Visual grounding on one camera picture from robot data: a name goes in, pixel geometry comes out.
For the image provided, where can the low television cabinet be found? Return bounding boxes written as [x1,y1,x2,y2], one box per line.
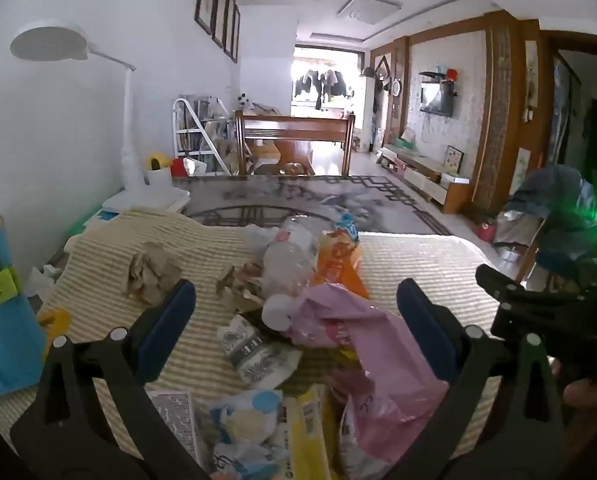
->
[378,142,476,215]

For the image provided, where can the blue white snack packet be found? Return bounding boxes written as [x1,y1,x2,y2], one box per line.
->
[198,389,299,480]

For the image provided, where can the blue green plastic organizer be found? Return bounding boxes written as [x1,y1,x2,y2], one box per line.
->
[0,215,49,401]

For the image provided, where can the white tissue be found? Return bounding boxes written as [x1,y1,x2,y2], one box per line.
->
[26,265,64,296]

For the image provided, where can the orange snack bag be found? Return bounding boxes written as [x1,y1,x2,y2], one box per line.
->
[313,212,371,301]

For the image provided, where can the white desk lamp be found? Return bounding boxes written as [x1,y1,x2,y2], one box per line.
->
[9,21,192,213]

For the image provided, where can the white wrapper with barcode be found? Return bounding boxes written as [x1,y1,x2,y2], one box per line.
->
[217,312,304,391]

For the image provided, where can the small crumpled paper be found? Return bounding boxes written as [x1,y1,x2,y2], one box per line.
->
[214,261,269,317]

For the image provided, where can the wall shelf with bowls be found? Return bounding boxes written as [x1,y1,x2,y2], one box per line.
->
[419,66,461,83]

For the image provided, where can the wall television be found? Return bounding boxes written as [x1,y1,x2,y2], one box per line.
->
[419,80,455,117]

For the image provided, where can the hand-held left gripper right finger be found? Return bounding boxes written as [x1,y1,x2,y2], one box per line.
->
[378,278,566,480]

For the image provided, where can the small framed picture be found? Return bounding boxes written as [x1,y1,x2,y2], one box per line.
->
[443,145,465,173]

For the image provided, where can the clear plastic bottle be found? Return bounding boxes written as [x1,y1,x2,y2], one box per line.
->
[256,214,329,333]

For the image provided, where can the row of hanging clothes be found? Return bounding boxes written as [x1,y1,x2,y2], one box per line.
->
[292,67,356,111]

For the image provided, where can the red bin with green rim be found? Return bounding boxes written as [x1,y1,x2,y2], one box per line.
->
[472,217,500,245]

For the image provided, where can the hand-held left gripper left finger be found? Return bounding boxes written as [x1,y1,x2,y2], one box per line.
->
[9,279,214,480]

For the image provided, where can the white metal rack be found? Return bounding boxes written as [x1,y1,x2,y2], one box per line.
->
[172,95,239,176]

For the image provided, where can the square ceiling light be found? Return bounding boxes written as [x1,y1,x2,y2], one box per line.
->
[337,0,398,25]

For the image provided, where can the yellow plastic toy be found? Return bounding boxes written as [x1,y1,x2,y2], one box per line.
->
[36,309,73,348]

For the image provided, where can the large printed paper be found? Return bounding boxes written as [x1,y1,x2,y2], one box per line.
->
[123,241,184,306]

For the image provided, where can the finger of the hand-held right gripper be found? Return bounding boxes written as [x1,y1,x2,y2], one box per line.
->
[475,263,535,313]

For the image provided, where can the red container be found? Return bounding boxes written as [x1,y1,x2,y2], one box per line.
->
[171,157,209,177]

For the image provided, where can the wooden bench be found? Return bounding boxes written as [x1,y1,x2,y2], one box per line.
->
[234,110,356,177]

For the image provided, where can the pink plastic bag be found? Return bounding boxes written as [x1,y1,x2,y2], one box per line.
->
[283,282,451,461]

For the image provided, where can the flat printed paper sheet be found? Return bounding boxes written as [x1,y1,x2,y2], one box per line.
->
[146,390,204,480]

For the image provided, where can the yellow orange carton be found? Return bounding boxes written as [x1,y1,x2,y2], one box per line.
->
[278,385,339,480]

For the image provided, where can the white cup with yellow toy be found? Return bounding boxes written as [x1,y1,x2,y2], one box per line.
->
[144,152,173,186]

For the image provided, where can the person's right hand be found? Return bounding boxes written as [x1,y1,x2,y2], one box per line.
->
[548,356,597,416]

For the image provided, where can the blue padded jacket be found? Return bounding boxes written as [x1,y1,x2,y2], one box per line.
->
[498,164,597,291]

